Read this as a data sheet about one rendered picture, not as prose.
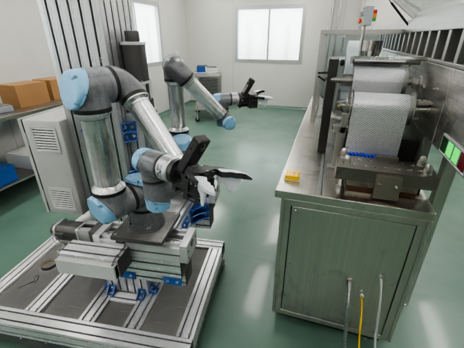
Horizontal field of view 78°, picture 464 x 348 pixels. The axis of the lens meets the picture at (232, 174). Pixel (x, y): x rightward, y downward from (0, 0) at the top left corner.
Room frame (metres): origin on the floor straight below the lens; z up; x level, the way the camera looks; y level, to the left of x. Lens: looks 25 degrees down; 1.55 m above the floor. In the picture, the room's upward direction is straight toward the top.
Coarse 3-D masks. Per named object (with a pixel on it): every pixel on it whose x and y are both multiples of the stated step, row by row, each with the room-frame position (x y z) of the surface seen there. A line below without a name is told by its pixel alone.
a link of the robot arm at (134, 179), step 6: (132, 174) 1.05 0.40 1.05; (138, 174) 1.06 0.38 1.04; (126, 180) 1.00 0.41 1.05; (132, 180) 0.99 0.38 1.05; (138, 180) 0.99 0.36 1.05; (132, 186) 0.97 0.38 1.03; (138, 186) 0.98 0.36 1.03; (132, 192) 0.95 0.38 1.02; (138, 192) 0.97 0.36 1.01; (138, 198) 0.95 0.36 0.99; (138, 204) 0.95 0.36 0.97; (144, 204) 0.98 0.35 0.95; (138, 210) 0.98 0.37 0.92; (144, 210) 0.98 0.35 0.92
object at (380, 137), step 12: (360, 120) 1.33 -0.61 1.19; (372, 120) 1.32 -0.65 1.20; (384, 120) 1.30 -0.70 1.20; (348, 132) 1.35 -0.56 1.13; (360, 132) 1.33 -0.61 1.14; (372, 132) 1.31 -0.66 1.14; (384, 132) 1.30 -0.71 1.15; (396, 132) 1.28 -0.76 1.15; (348, 144) 1.34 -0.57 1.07; (360, 144) 1.33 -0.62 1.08; (372, 144) 1.31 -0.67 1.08; (384, 144) 1.29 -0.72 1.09; (396, 144) 1.28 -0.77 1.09
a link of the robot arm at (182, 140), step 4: (176, 136) 1.54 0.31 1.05; (180, 136) 1.54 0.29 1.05; (184, 136) 1.55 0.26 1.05; (188, 136) 1.55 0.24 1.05; (176, 140) 1.49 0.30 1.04; (180, 140) 1.49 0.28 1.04; (184, 140) 1.49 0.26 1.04; (188, 140) 1.50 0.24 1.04; (180, 144) 1.47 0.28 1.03; (184, 144) 1.47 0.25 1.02; (188, 144) 1.49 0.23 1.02; (180, 148) 1.47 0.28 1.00; (184, 148) 1.47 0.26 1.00; (184, 152) 1.47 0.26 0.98
